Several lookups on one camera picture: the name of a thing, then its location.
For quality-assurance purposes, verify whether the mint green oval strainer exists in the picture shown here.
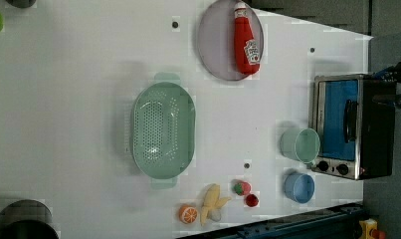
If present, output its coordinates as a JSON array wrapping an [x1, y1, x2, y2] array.
[[131, 73, 196, 189]]

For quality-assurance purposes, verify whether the toy strawberry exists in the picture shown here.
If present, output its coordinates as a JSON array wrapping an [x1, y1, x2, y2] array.
[[233, 180, 252, 196]]

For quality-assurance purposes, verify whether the toy peeled banana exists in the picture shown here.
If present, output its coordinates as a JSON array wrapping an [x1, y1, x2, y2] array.
[[200, 184, 231, 226]]

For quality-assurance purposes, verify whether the toy orange slice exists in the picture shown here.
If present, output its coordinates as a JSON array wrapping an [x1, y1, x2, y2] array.
[[178, 204, 198, 224]]

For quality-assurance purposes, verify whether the small red toy fruit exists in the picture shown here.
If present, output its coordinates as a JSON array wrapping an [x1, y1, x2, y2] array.
[[245, 194, 259, 207]]

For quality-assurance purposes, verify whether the red ketchup bottle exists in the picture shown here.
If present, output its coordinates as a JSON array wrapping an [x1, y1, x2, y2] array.
[[234, 1, 261, 76]]

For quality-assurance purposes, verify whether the mint green cup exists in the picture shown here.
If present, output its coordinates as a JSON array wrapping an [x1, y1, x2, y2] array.
[[280, 127, 320, 164]]

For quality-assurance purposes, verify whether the blue cup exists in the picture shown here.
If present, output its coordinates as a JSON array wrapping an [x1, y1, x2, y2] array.
[[284, 172, 314, 204]]

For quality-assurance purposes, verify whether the black and steel toaster oven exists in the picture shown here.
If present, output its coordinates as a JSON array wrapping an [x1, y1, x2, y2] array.
[[311, 74, 396, 180]]

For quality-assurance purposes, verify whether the dark grey round object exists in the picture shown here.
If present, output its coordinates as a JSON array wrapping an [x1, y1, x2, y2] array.
[[6, 0, 37, 9]]

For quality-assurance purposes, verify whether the blue metal frame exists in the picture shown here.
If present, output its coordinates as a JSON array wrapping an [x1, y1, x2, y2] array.
[[180, 203, 368, 239]]

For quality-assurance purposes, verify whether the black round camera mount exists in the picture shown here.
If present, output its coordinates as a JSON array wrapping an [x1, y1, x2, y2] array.
[[0, 199, 60, 239]]

